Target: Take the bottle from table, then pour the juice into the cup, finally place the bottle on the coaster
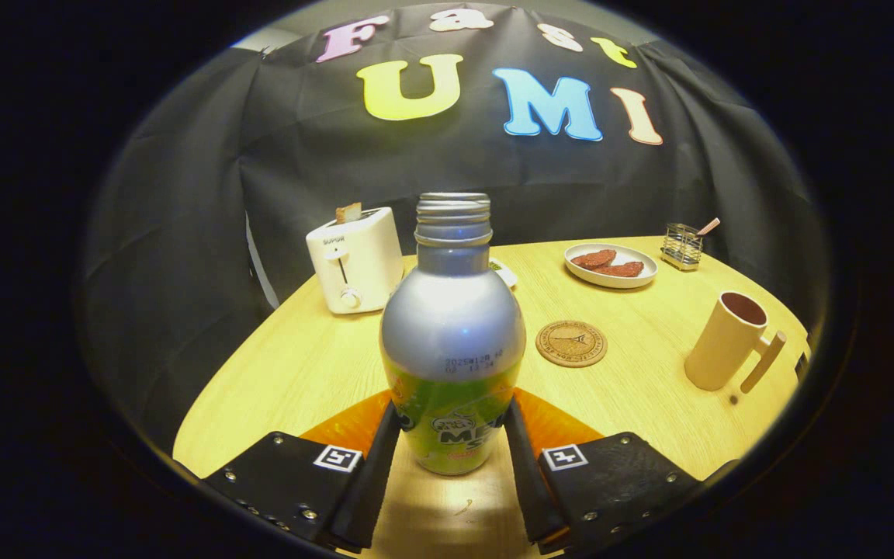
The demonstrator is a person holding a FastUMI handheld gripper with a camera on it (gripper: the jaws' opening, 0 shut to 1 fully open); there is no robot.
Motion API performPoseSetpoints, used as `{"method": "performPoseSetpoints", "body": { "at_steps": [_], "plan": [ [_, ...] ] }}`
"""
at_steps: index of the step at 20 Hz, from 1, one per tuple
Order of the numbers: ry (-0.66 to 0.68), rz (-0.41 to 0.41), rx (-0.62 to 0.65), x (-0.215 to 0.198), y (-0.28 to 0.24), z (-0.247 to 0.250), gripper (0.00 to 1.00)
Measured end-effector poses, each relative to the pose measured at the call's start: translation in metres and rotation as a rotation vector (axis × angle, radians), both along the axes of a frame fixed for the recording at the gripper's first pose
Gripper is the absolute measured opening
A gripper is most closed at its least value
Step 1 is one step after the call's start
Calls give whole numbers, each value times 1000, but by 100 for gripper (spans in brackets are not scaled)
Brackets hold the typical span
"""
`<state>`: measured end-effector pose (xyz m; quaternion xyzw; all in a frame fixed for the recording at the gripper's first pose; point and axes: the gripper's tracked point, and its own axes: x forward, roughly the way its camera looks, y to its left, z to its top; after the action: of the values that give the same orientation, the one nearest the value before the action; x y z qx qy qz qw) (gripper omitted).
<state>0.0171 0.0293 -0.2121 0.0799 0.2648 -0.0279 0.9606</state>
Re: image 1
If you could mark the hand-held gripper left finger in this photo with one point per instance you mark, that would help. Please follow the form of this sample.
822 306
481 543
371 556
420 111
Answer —
369 489

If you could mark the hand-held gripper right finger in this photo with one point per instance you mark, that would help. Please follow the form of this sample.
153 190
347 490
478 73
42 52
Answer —
528 489

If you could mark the round cork coaster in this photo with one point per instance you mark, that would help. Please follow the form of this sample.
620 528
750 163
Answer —
571 344

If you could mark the silver green juice bottle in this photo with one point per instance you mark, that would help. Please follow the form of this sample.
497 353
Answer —
451 326

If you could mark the wooden table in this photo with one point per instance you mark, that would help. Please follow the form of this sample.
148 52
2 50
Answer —
299 373

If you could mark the white divided dish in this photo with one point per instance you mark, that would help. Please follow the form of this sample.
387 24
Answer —
507 276

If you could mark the white round plate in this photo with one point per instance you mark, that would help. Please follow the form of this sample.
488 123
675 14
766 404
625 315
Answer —
610 281

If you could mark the white toaster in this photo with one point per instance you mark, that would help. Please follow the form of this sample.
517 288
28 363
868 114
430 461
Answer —
365 264

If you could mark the red meat piece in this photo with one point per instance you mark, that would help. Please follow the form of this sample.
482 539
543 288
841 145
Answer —
621 269
593 258

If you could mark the toast slice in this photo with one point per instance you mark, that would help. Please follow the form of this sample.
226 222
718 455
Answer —
349 213

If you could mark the pink straw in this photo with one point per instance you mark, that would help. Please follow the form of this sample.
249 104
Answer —
708 226

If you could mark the black backdrop cloth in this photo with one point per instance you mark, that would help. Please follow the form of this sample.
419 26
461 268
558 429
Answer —
299 155

